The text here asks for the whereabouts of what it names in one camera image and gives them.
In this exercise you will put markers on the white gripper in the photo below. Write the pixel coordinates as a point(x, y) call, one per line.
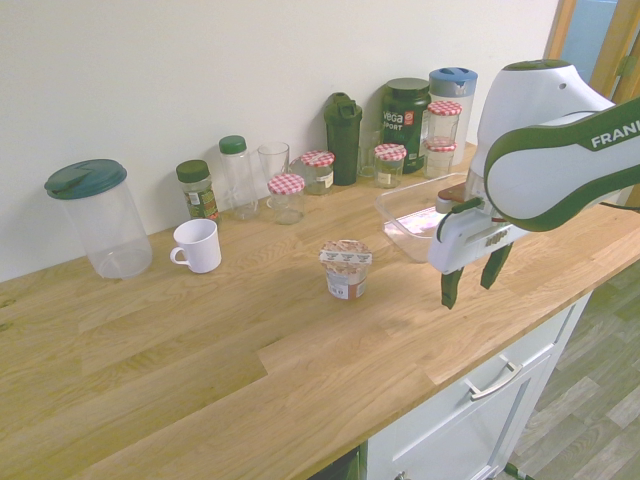
point(460, 245)

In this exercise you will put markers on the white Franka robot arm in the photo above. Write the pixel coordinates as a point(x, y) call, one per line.
point(540, 165)

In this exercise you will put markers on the clear rectangular plastic container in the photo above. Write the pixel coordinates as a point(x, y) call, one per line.
point(395, 210)

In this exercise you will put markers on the empty jar red checkered lid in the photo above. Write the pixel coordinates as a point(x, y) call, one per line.
point(443, 108)
point(440, 160)
point(286, 185)

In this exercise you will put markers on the labelled jar red checkered lid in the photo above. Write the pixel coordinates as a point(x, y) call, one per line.
point(317, 159)
point(389, 151)

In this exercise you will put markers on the dark green shaker bottle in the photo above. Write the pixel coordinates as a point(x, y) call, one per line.
point(342, 145)

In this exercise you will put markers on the dark Vega Sport tub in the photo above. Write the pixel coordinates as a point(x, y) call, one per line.
point(400, 105)

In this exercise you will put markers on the clear canister with blue lid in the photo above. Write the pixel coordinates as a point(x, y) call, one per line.
point(452, 80)

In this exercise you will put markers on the tall drinking glass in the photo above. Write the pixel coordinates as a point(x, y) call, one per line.
point(272, 160)

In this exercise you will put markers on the clear bottle with green cap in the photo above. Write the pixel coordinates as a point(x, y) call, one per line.
point(237, 175)

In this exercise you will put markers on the white mug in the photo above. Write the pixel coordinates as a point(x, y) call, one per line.
point(200, 247)

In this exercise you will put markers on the spice jar with dark lid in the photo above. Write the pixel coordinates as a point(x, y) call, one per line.
point(197, 192)

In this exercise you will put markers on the clear canister with green lid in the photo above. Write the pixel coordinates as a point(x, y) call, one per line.
point(110, 225)

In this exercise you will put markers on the wooden door frame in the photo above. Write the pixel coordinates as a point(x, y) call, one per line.
point(560, 30)

